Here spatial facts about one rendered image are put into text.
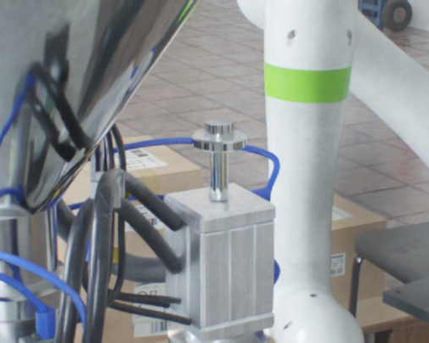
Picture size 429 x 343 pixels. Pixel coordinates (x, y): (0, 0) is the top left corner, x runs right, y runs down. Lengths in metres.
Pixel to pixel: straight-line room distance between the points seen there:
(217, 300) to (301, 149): 0.95
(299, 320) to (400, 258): 1.26
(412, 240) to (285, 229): 1.31
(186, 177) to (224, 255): 2.69
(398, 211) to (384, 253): 2.23
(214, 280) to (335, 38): 0.94
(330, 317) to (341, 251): 2.12
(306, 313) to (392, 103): 0.39
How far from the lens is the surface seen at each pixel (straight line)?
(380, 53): 1.78
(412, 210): 5.10
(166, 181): 3.31
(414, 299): 1.81
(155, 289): 3.41
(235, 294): 0.66
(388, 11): 9.09
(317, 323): 1.56
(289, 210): 1.62
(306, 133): 1.58
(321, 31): 1.55
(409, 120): 1.82
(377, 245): 2.89
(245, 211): 0.64
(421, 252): 2.85
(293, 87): 1.56
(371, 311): 3.71
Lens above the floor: 1.62
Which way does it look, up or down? 17 degrees down
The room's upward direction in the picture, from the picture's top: straight up
